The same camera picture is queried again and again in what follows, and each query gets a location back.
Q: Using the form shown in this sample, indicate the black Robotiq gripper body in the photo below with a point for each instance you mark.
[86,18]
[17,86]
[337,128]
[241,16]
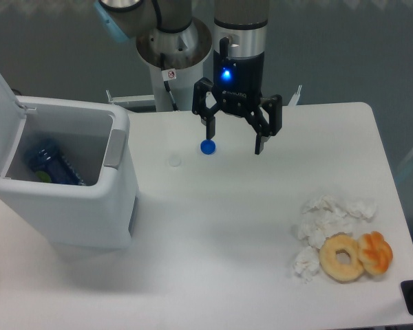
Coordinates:
[237,84]

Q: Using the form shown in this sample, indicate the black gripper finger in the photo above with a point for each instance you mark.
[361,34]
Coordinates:
[265,117]
[199,106]

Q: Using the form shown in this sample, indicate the white trash can lid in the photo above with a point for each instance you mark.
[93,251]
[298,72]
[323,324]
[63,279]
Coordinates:
[12,122]

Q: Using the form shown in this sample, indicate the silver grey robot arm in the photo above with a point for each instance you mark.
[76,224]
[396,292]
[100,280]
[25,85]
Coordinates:
[239,30]

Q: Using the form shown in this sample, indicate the blue bottle cap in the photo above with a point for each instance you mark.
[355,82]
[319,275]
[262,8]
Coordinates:
[208,147]

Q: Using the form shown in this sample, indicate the white bottle cap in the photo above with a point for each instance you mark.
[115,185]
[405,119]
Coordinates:
[174,161]

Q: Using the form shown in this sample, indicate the white trash can body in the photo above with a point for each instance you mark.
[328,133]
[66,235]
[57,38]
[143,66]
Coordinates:
[94,138]

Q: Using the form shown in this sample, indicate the large crumpled white tissue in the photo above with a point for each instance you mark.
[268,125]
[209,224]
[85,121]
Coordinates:
[326,216]

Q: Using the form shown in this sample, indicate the small crumpled white tissue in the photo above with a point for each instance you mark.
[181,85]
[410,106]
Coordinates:
[306,264]

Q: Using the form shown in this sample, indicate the orange glazed twisted donut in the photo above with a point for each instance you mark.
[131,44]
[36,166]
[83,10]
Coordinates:
[375,253]

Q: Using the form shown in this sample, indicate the blue plastic bottle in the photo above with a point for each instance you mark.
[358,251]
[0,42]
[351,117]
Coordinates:
[47,161]

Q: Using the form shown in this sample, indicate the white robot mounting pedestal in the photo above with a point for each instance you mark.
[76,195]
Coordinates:
[176,63]

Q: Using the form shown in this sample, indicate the plain ring donut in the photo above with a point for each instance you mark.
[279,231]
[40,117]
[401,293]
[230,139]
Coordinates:
[339,258]

